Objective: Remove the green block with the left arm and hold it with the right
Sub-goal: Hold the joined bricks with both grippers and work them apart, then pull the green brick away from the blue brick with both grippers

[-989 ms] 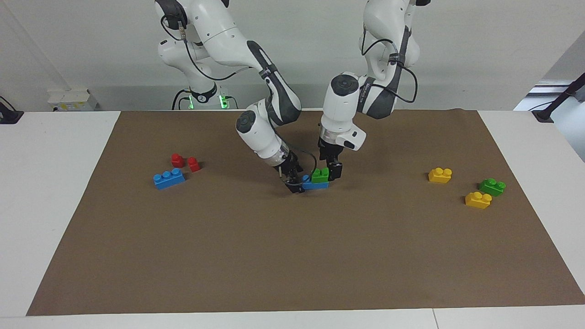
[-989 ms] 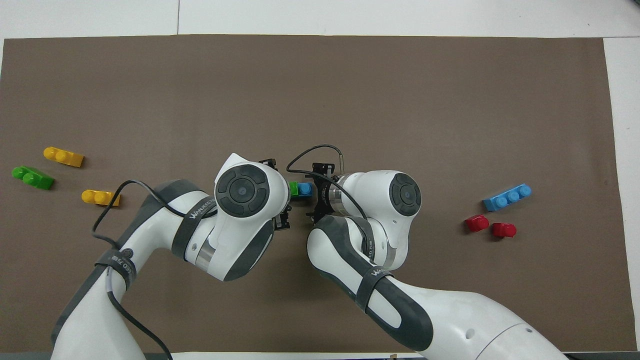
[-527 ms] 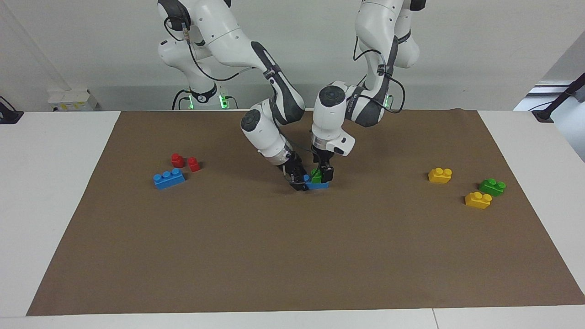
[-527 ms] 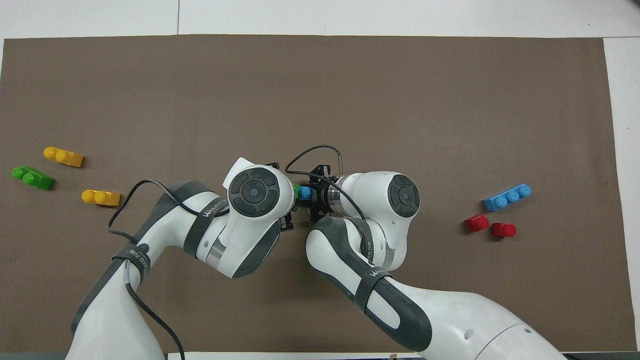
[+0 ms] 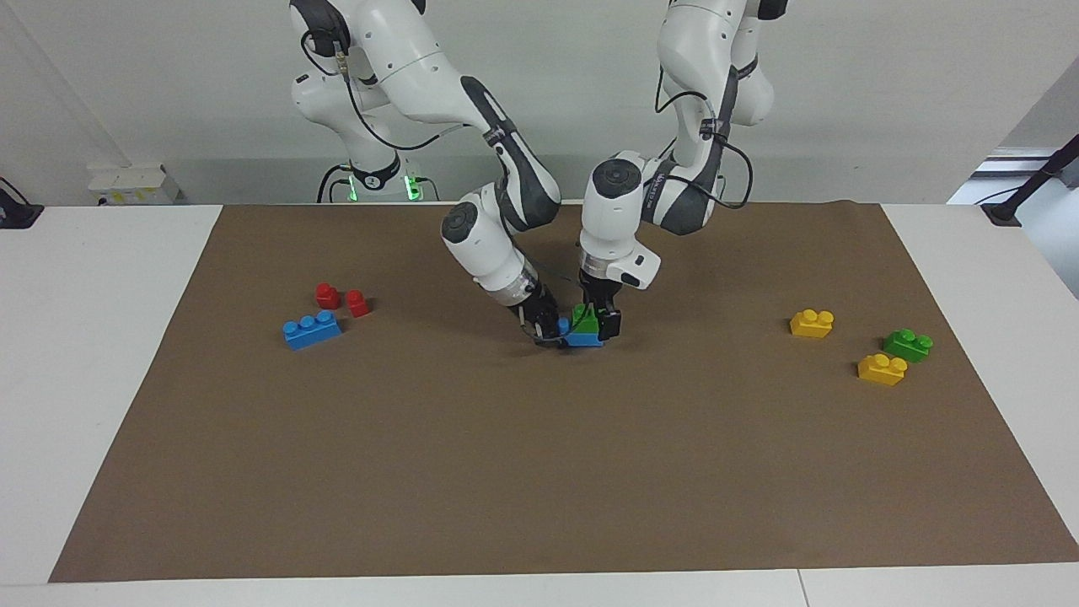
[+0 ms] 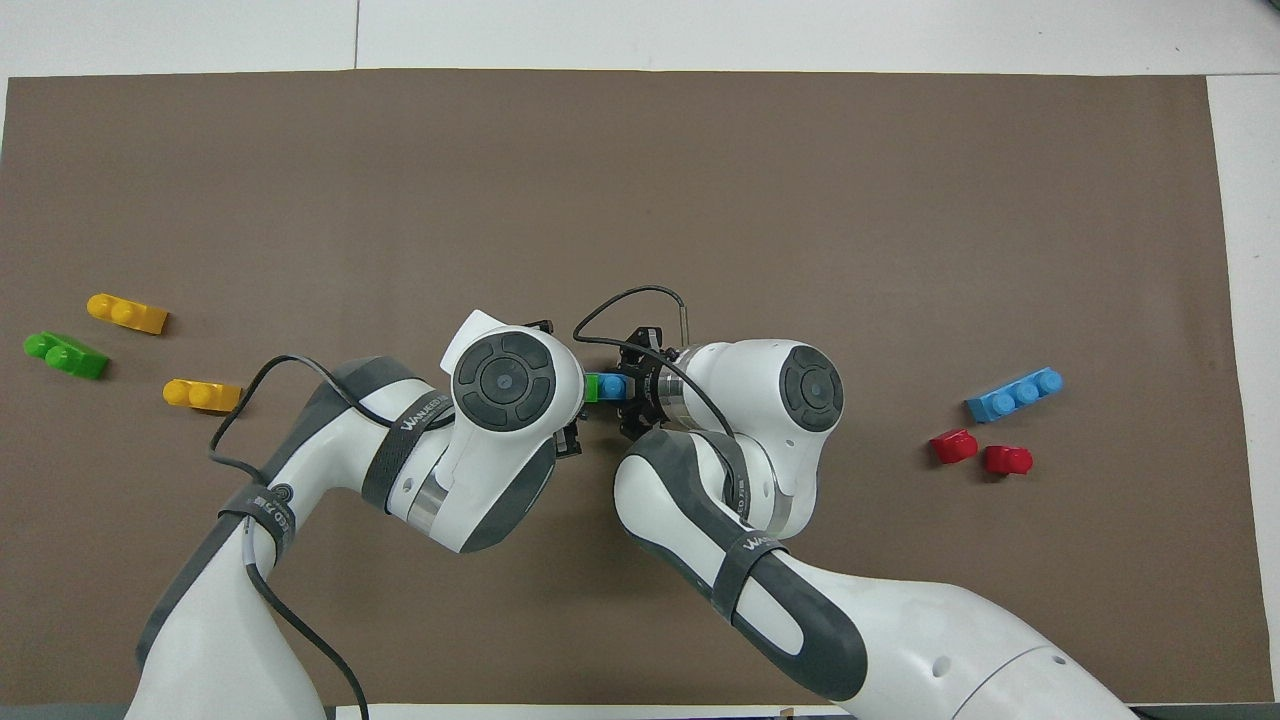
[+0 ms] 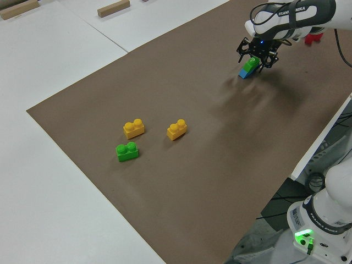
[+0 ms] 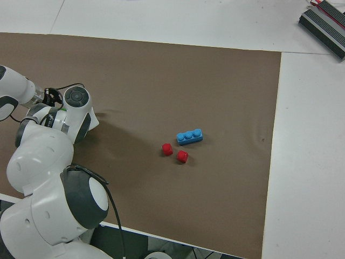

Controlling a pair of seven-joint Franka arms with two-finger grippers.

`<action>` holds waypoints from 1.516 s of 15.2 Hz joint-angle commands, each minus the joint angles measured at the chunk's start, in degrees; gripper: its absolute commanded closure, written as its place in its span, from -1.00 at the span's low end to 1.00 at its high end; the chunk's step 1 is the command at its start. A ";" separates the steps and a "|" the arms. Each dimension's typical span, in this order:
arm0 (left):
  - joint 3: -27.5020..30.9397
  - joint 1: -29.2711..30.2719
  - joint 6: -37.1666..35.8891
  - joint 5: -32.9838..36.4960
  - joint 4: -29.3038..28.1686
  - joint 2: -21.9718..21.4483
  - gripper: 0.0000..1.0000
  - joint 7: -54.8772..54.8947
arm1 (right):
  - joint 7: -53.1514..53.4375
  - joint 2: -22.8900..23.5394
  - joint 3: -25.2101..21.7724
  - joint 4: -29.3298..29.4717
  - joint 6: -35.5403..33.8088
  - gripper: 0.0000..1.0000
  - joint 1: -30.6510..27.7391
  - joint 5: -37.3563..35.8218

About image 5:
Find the blue three-stud toy block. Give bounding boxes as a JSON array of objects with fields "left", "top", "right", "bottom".
[
  {"left": 282, "top": 309, "right": 344, "bottom": 352},
  {"left": 557, "top": 318, "right": 605, "bottom": 349}
]

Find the yellow two-stud toy block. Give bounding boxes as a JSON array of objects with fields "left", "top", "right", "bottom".
[
  {"left": 789, "top": 309, "right": 836, "bottom": 340},
  {"left": 856, "top": 353, "right": 910, "bottom": 388}
]

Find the brown table mat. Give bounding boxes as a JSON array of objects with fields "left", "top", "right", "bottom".
[{"left": 48, "top": 201, "right": 1079, "bottom": 584}]

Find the black stand pole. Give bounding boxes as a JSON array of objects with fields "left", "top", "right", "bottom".
[{"left": 980, "top": 132, "right": 1079, "bottom": 228}]

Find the black table clamp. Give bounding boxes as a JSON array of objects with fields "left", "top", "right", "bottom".
[{"left": 0, "top": 176, "right": 46, "bottom": 231}]

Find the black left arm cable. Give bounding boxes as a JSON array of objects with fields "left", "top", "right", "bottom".
[{"left": 655, "top": 57, "right": 754, "bottom": 212}]

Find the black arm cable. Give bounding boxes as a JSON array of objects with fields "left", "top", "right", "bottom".
[
  {"left": 301, "top": 30, "right": 591, "bottom": 346},
  {"left": 655, "top": 57, "right": 754, "bottom": 212}
]

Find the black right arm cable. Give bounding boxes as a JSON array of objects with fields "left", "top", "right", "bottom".
[{"left": 301, "top": 30, "right": 591, "bottom": 346}]

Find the black right base cable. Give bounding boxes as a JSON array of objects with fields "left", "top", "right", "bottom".
[{"left": 316, "top": 164, "right": 355, "bottom": 204}]

